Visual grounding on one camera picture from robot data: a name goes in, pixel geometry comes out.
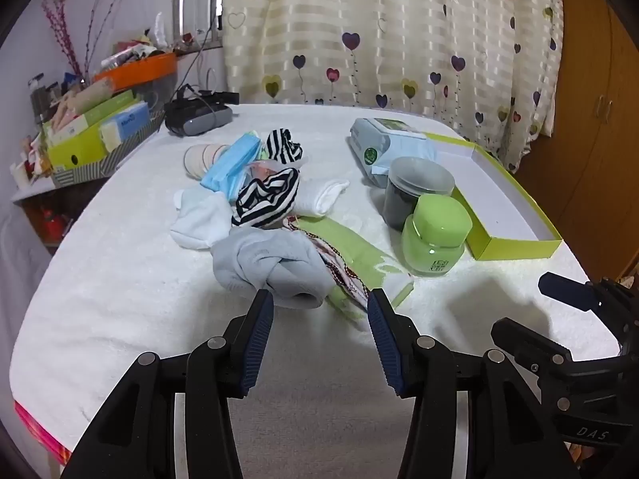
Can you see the grey sock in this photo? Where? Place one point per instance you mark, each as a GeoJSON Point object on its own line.
{"type": "Point", "coordinates": [269, 264]}

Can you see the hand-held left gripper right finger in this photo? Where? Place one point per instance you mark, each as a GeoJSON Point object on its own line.
{"type": "Point", "coordinates": [387, 344]}

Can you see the grey headset device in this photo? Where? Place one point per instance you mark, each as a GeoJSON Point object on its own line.
{"type": "Point", "coordinates": [197, 114]}

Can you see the heart print curtain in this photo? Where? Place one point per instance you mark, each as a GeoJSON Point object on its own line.
{"type": "Point", "coordinates": [389, 35]}

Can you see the wooden wardrobe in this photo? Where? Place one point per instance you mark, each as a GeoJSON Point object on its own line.
{"type": "Point", "coordinates": [594, 110]}

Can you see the wet wipes pack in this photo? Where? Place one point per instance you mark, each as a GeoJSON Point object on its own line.
{"type": "Point", "coordinates": [389, 142]}

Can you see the grey patterned box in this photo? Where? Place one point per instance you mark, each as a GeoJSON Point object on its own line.
{"type": "Point", "coordinates": [95, 172]}

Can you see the purple flower branches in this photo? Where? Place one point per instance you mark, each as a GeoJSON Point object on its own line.
{"type": "Point", "coordinates": [70, 35]}

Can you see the pile of small clutter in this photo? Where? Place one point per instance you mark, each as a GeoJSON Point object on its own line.
{"type": "Point", "coordinates": [135, 50]}

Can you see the side table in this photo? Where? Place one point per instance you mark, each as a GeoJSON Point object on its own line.
{"type": "Point", "coordinates": [45, 194]}

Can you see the pink printed sheet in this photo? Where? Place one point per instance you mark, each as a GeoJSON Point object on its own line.
{"type": "Point", "coordinates": [42, 431]}

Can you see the lime green file box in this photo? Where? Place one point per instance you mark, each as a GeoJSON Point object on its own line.
{"type": "Point", "coordinates": [75, 147]}

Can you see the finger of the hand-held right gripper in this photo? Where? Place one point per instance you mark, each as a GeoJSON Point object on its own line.
{"type": "Point", "coordinates": [566, 290]}
{"type": "Point", "coordinates": [529, 347]}

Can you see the green jar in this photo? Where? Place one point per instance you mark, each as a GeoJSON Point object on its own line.
{"type": "Point", "coordinates": [437, 232]}

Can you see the red bottle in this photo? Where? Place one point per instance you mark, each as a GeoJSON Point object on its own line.
{"type": "Point", "coordinates": [54, 222]}

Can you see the lime green cardboard box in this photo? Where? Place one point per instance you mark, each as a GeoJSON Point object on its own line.
{"type": "Point", "coordinates": [499, 199]}

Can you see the beige rolled towel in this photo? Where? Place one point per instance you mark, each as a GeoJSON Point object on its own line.
{"type": "Point", "coordinates": [92, 97]}

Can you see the blue tissue pack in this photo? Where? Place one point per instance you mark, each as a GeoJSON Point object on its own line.
{"type": "Point", "coordinates": [127, 122]}

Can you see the light blue white sock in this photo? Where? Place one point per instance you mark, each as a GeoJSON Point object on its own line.
{"type": "Point", "coordinates": [199, 222]}

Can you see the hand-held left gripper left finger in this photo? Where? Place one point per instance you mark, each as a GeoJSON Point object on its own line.
{"type": "Point", "coordinates": [254, 344]}

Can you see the black white striped sock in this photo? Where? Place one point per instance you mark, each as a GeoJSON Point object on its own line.
{"type": "Point", "coordinates": [282, 147]}
{"type": "Point", "coordinates": [267, 197]}

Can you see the dark lidded jar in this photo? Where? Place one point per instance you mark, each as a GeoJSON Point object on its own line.
{"type": "Point", "coordinates": [37, 92]}
{"type": "Point", "coordinates": [55, 91]}

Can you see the blue face mask stack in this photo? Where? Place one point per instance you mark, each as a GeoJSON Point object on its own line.
{"type": "Point", "coordinates": [229, 162]}

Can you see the green cloth with braided trim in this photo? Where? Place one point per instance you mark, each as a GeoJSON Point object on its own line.
{"type": "Point", "coordinates": [359, 259]}

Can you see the window frame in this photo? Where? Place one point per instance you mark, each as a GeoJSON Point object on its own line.
{"type": "Point", "coordinates": [197, 5]}

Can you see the long green box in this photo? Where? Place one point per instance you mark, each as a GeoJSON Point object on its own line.
{"type": "Point", "coordinates": [110, 107]}

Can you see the orange tray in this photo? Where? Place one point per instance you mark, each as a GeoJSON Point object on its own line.
{"type": "Point", "coordinates": [140, 70]}

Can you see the beige striped sock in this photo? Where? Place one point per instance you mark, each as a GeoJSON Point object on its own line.
{"type": "Point", "coordinates": [204, 159]}

